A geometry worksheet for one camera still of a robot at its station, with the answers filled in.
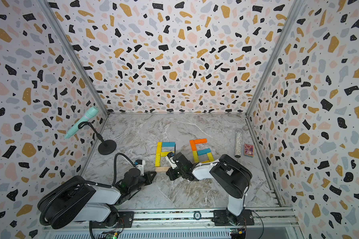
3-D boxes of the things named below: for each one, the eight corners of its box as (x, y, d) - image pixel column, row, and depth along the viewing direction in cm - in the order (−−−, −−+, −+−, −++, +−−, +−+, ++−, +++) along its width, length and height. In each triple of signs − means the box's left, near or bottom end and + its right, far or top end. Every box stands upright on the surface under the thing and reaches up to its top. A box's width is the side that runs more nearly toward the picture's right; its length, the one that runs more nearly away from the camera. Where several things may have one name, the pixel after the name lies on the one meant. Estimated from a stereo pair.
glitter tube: (233, 156, 100) (235, 153, 97) (236, 131, 114) (237, 128, 111) (239, 158, 100) (241, 154, 96) (240, 132, 114) (242, 129, 111)
